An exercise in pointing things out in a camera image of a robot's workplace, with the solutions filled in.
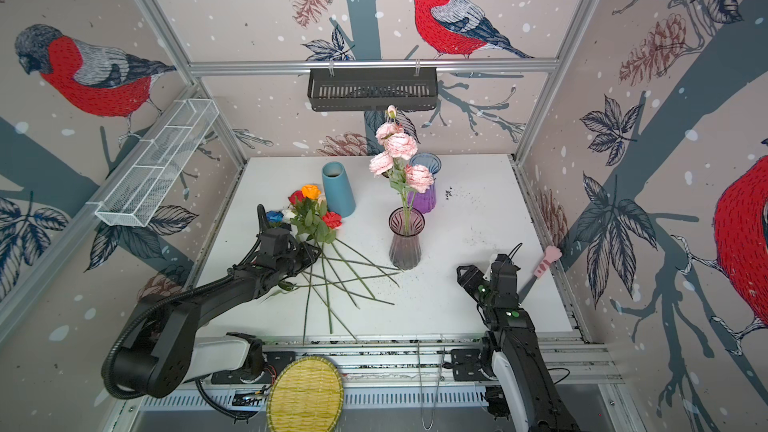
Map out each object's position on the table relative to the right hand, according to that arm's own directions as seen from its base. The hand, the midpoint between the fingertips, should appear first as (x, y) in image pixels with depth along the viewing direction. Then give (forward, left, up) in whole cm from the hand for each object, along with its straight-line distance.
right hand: (462, 275), depth 86 cm
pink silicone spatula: (+9, -29, -2) cm, 30 cm away
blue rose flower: (+16, +61, +4) cm, 63 cm away
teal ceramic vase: (+22, +39, +11) cm, 46 cm away
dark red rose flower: (+27, +57, +2) cm, 63 cm away
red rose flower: (+17, +42, +2) cm, 45 cm away
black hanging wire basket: (+58, +40, +26) cm, 75 cm away
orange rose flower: (+29, +52, +2) cm, 60 cm away
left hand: (+5, +43, +4) cm, 43 cm away
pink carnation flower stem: (+12, +13, +29) cm, 34 cm away
